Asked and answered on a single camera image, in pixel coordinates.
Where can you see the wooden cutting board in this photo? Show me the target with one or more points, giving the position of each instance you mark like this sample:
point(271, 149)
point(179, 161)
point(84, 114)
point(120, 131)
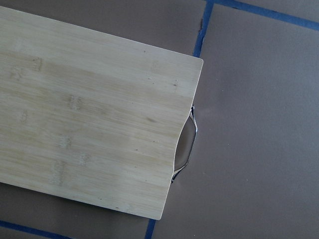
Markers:
point(89, 116)

